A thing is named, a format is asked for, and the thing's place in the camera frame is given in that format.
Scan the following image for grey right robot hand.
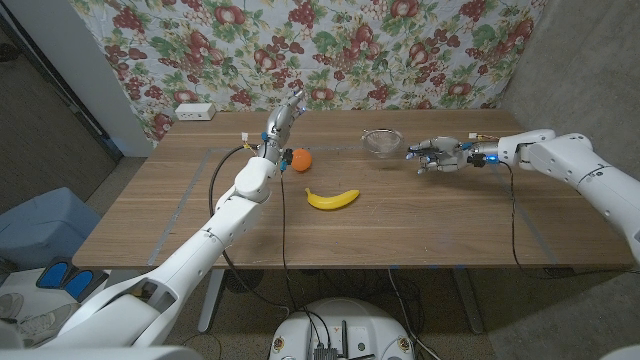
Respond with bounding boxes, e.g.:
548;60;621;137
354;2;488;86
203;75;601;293
405;136;474;175

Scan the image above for blue foot pedals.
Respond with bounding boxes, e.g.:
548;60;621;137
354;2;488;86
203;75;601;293
35;257;109;304

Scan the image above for white sneaker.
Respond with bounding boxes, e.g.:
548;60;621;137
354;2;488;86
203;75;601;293
0;292;25;321
17;302;84;346

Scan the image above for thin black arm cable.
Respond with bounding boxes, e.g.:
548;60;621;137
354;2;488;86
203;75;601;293
499;160;640;276
278;169;301;311

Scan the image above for metal mesh sieve black handle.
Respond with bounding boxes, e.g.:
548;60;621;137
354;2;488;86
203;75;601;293
361;128;426;160

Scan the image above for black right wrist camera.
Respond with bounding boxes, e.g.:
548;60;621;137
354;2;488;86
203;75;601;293
467;153;500;169

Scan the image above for white table leg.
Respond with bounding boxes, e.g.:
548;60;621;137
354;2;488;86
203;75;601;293
197;269;226;334
452;267;486;335

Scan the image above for orange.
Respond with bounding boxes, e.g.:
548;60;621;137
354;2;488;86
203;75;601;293
290;148;314;173

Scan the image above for floral fruit print backdrop cloth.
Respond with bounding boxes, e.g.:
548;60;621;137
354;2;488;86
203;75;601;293
69;0;549;146

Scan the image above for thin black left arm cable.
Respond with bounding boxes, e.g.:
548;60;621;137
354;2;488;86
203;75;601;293
278;169;301;311

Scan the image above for blue-grey bin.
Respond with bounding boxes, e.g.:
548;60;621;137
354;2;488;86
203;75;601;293
0;187;101;271

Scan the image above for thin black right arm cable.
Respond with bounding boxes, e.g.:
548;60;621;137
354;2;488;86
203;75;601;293
499;160;640;276

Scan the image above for yellow toy banana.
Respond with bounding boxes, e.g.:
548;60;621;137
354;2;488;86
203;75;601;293
304;187;361;211

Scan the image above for white robot chest edge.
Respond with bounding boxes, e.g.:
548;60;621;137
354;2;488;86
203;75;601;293
0;345;204;360

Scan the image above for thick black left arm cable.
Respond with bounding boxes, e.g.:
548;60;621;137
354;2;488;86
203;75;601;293
208;144;291;311

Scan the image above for white power strip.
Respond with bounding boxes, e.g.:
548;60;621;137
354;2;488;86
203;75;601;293
174;102;217;122

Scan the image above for white robot torso base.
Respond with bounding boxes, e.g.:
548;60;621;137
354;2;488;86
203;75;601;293
268;298;415;360

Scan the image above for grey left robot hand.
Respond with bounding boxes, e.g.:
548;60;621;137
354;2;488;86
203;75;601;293
259;89;307;164

